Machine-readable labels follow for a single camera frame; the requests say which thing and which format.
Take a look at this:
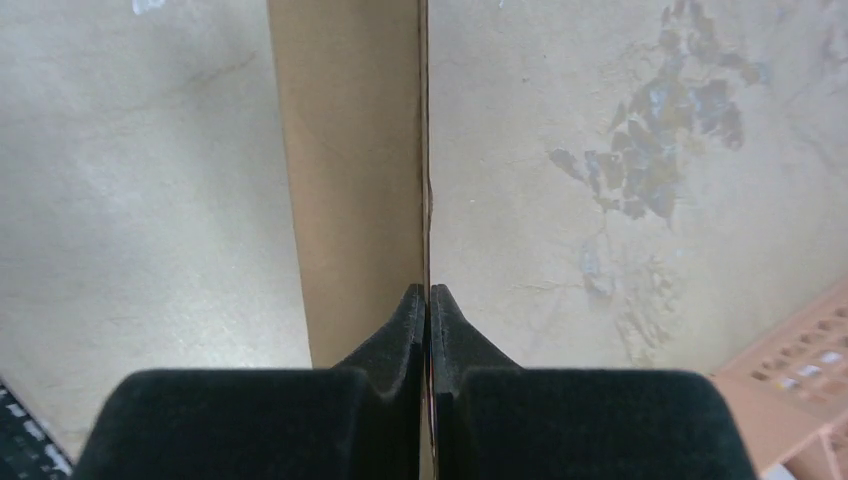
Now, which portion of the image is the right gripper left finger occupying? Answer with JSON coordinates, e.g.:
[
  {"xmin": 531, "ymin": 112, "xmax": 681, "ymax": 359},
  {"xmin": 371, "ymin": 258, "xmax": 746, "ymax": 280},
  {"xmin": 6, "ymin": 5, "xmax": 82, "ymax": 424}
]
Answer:
[{"xmin": 73, "ymin": 285, "xmax": 426, "ymax": 479}]

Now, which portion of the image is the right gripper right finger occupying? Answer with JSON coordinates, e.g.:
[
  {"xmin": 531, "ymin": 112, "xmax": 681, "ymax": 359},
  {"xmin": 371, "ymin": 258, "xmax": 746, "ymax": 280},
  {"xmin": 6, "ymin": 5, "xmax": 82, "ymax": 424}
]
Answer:
[{"xmin": 429, "ymin": 285, "xmax": 756, "ymax": 479}]

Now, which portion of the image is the orange plastic file organizer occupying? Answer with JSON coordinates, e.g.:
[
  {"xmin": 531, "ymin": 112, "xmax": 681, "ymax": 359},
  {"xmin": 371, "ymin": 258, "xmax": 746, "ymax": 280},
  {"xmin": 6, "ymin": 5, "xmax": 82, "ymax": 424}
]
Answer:
[{"xmin": 710, "ymin": 280, "xmax": 847, "ymax": 479}]

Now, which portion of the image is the brown cardboard box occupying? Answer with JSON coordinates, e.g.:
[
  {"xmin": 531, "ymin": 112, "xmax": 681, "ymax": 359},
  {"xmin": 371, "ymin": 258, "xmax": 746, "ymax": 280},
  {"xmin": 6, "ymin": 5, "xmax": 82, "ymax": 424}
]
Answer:
[{"xmin": 268, "ymin": 1, "xmax": 427, "ymax": 479}]

